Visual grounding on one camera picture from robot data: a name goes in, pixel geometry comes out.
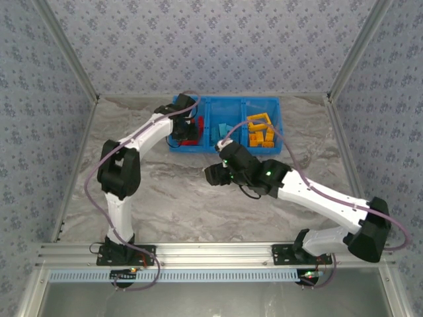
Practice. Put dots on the slanted aluminium frame post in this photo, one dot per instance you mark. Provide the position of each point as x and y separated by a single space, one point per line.
356 49
71 49

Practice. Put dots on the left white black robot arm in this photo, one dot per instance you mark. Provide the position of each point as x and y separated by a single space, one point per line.
119 214

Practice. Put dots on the teal blue lego brick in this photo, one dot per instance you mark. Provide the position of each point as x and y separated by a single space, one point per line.
215 133

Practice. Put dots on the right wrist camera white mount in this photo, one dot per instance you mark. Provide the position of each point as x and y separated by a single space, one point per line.
224 145

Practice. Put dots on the aluminium table side rail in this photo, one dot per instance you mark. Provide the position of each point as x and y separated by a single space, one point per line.
338 132
76 165

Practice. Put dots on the small orange lego brick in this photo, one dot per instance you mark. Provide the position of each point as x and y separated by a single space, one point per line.
268 144

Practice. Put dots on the yellow lego window frame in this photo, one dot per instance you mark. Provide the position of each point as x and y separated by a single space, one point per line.
250 123

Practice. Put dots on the wide aluminium mounting rail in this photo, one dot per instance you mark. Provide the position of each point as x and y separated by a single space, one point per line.
211 254

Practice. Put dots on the grey metal panel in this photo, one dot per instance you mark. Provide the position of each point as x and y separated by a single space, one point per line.
211 300

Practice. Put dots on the thin aluminium table rail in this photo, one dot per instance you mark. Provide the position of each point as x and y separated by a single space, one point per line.
132 95

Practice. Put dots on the aluminium frame leg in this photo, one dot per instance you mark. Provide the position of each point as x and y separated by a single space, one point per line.
395 294
31 294

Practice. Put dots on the small black controller board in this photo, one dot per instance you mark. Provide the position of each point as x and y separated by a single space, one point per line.
124 274
309 275

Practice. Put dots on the long red lego brick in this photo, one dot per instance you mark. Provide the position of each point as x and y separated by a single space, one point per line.
201 123

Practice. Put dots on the orange sloped lego brick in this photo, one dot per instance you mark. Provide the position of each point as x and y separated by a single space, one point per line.
270 133

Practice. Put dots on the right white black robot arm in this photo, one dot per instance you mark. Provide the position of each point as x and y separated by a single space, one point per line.
317 195

